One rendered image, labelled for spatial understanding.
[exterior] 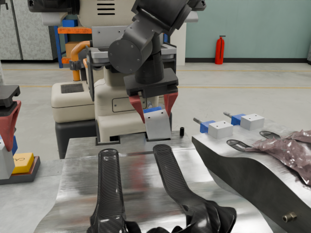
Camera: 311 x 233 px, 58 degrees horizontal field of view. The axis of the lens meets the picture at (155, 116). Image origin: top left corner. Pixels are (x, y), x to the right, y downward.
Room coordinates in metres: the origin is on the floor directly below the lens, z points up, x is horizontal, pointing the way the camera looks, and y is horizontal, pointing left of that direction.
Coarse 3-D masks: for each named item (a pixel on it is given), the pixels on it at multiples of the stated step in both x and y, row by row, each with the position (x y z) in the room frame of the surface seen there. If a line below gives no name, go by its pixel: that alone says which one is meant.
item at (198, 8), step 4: (192, 0) 0.95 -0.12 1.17; (196, 0) 0.95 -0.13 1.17; (200, 0) 1.00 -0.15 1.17; (204, 0) 1.01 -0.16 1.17; (188, 4) 0.96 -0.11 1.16; (192, 4) 0.96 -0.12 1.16; (196, 4) 0.97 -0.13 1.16; (200, 4) 1.00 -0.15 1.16; (204, 4) 1.00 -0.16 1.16; (192, 8) 0.98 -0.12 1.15; (196, 8) 0.98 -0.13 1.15; (200, 8) 0.99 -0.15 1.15; (204, 8) 0.99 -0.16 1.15
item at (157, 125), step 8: (144, 112) 0.59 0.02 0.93; (152, 112) 0.56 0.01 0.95; (160, 112) 0.56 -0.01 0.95; (152, 120) 0.53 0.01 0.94; (160, 120) 0.53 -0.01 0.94; (168, 120) 0.54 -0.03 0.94; (152, 128) 0.53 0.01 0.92; (160, 128) 0.54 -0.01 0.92; (168, 128) 0.54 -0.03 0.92; (152, 136) 0.54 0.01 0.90; (160, 136) 0.54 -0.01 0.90; (168, 136) 0.54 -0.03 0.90
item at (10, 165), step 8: (0, 136) 0.44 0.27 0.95; (0, 144) 0.39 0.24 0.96; (16, 144) 0.44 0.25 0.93; (0, 152) 0.37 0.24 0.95; (8, 152) 0.39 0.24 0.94; (0, 160) 0.37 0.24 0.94; (8, 160) 0.39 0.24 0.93; (0, 168) 0.37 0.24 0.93; (8, 168) 0.38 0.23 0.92; (0, 176) 0.37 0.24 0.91; (8, 176) 0.37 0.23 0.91
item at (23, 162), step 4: (16, 156) 0.56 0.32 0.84; (20, 156) 0.56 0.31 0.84; (24, 156) 0.56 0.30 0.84; (28, 156) 0.56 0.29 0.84; (32, 156) 0.57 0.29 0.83; (16, 160) 0.54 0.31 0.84; (20, 160) 0.54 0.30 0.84; (24, 160) 0.54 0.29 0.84; (28, 160) 0.54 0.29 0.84; (32, 160) 0.56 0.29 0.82; (16, 164) 0.53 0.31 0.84; (20, 164) 0.53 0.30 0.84; (24, 164) 0.53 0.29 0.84; (28, 164) 0.53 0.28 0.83; (16, 168) 0.52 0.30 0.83; (20, 168) 0.52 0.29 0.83; (24, 168) 0.52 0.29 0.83; (28, 168) 0.53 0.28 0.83; (12, 172) 0.52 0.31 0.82; (16, 172) 0.52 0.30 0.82; (20, 172) 0.52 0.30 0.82; (24, 172) 0.52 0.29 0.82
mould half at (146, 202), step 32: (96, 160) 0.46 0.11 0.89; (128, 160) 0.46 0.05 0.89; (192, 160) 0.46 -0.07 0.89; (64, 192) 0.37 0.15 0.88; (96, 192) 0.37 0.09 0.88; (128, 192) 0.37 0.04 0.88; (160, 192) 0.36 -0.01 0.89; (224, 192) 0.34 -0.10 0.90; (64, 224) 0.25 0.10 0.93; (160, 224) 0.24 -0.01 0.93; (256, 224) 0.24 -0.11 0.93
